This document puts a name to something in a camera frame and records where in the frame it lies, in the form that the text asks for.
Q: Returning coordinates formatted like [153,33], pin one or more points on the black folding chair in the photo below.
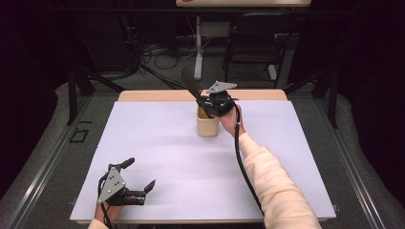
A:
[254,44]

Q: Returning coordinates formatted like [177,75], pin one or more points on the square wooden utensil holder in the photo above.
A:
[207,127]

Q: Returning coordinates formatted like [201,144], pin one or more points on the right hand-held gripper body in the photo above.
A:
[221,98]

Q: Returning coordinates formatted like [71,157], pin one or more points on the black spatula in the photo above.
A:
[190,82]

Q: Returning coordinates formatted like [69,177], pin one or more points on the wooden desk with white legs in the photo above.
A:
[198,47]

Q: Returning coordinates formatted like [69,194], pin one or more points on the aluminium floor rail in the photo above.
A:
[44,171]
[353,171]

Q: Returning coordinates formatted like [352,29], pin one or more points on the wooden table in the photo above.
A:
[153,95]

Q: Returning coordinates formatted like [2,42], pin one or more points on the black metal frame stand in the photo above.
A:
[72,95]
[333,95]

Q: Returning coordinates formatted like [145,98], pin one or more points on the white table mat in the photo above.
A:
[165,165]

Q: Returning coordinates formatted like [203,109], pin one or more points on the short black tape strip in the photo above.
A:
[86,121]

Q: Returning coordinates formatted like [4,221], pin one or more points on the person's right hand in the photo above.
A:
[230,122]

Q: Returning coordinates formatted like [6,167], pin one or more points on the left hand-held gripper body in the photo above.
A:
[111,184]

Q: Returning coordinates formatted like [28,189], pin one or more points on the person's left hand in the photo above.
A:
[108,211]

